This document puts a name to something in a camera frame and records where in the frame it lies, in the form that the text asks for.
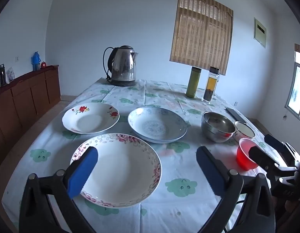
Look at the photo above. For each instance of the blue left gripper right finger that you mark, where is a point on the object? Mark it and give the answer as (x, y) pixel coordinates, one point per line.
(214, 170)

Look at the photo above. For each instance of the clear plastic bag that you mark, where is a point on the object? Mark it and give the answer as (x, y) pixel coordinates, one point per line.
(10, 74)

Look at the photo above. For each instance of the red flower white plate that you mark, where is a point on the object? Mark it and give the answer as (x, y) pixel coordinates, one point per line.
(90, 118)

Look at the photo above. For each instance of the floral tablecloth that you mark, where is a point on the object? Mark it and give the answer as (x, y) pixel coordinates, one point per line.
(36, 196)

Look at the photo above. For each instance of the red small ornament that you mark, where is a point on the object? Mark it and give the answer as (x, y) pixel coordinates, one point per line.
(43, 64)

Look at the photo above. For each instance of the blue pattern plate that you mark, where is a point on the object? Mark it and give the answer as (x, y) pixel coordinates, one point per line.
(157, 125)

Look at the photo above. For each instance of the white enamel bowl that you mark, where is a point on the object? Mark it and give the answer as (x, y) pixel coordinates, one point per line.
(243, 131)

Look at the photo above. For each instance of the red plastic bowl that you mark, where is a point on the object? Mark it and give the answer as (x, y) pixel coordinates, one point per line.
(242, 155)

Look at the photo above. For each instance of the window with frame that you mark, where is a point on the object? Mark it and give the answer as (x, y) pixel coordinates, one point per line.
(293, 100)

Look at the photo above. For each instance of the stainless electric kettle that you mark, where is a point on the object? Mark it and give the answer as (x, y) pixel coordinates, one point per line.
(121, 66)

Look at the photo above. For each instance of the green thermos bottle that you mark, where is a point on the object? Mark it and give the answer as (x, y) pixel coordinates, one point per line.
(193, 82)

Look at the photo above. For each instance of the brown wooden sideboard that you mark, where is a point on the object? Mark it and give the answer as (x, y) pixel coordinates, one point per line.
(23, 102)

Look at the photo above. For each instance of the blue water jug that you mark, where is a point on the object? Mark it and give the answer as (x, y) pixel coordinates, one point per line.
(35, 61)

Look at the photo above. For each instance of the pink floral rim plate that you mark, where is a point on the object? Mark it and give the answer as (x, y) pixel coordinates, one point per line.
(127, 172)

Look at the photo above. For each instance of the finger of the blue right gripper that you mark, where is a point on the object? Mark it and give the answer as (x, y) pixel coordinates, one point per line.
(262, 159)
(273, 141)

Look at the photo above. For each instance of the clear tea bottle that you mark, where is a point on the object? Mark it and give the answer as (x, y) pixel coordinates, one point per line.
(213, 78)

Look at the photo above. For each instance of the stainless steel bowl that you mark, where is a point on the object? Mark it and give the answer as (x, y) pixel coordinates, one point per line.
(216, 127)

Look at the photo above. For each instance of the black smartphone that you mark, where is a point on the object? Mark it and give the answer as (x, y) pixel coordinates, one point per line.
(235, 115)

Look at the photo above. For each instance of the bamboo window blind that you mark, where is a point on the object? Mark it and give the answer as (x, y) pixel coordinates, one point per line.
(202, 34)

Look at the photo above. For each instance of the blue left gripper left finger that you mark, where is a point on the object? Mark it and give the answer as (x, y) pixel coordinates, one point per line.
(78, 172)

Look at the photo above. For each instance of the wall electrical panel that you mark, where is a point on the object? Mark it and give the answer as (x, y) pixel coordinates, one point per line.
(260, 33)

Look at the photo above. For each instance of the black thermos flask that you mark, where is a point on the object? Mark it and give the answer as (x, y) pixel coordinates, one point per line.
(2, 75)

